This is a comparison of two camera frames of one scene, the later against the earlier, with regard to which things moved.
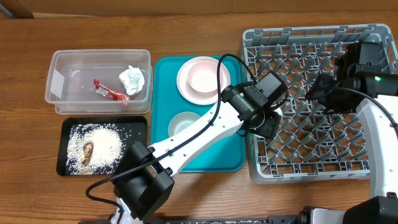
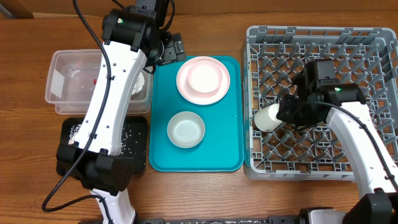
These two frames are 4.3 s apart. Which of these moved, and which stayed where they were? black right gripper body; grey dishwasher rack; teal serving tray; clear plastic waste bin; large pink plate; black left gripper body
Moved: black left gripper body; black right gripper body
Stayed: grey dishwasher rack; teal serving tray; large pink plate; clear plastic waste bin
